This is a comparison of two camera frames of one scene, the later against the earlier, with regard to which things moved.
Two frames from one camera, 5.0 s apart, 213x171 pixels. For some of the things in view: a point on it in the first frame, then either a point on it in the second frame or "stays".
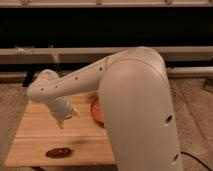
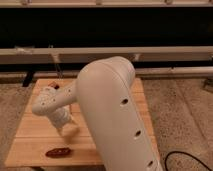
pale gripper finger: x=61 y=124 → x=60 y=130
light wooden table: x=38 y=133 stays
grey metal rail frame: x=97 y=55 stays
